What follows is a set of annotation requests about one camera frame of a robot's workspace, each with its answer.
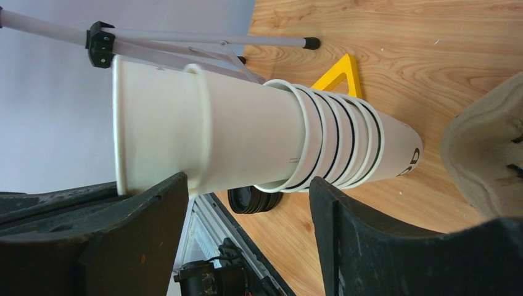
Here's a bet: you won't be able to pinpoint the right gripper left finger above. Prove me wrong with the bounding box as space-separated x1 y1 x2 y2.
1 173 189 295

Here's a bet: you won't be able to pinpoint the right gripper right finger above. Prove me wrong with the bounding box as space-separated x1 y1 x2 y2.
309 177 522 295

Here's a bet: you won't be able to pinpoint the single white paper cup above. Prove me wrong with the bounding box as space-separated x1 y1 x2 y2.
112 56 208 195

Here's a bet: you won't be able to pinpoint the stack of white paper cups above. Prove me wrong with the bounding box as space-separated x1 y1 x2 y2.
185 64 423 194

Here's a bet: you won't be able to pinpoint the stacked pulp cup carriers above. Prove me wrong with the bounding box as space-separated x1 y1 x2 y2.
440 73 522 219

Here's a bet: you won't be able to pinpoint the yellow plastic triangle holder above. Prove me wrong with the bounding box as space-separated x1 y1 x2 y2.
312 54 363 99

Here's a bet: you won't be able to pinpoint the white tripod stand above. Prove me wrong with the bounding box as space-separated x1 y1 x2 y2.
1 9 321 84

